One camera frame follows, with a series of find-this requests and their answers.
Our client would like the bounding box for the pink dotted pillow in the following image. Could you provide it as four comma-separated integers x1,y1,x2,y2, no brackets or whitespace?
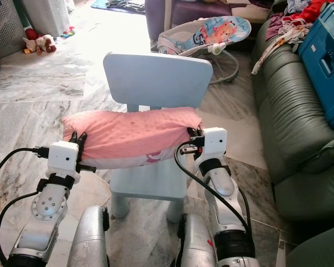
61,107,204,170

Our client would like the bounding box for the light blue plastic chair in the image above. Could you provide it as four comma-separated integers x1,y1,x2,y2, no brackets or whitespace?
103,53,214,225

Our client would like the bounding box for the silver robot right leg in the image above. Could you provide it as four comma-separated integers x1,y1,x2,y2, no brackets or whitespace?
175,214,218,267

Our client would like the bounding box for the small brown white plush toy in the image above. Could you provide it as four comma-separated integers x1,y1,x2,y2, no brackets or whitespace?
22,34,57,55

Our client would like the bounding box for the cartoon print baby bouncer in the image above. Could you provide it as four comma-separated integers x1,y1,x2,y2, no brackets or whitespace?
157,16,252,84

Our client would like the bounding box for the cream patterned cloth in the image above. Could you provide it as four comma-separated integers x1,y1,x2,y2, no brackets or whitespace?
252,25,307,76

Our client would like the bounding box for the white plastic bin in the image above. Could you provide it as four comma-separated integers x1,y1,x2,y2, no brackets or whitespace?
21,0,70,38

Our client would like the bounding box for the purple armchair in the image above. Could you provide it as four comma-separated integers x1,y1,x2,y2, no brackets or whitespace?
145,0,273,42

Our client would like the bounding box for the green white toy bat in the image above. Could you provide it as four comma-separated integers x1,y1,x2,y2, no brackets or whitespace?
17,0,35,34

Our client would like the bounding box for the grey mesh laundry basket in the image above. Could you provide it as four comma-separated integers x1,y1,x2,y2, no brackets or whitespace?
0,0,26,59

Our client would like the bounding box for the purple cloth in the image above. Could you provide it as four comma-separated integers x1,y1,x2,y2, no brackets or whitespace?
266,14,293,39

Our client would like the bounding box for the blue plastic case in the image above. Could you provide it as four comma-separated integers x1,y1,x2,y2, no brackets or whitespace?
298,3,334,134

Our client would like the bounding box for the red cloth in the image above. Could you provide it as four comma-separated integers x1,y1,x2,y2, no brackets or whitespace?
292,0,334,23

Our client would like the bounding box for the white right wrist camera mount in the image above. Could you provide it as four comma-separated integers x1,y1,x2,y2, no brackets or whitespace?
200,127,229,162

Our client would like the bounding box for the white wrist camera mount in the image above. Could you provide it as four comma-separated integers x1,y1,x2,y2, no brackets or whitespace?
47,141,80,179
200,127,229,162

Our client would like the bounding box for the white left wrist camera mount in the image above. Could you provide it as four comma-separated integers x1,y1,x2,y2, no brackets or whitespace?
47,141,80,179

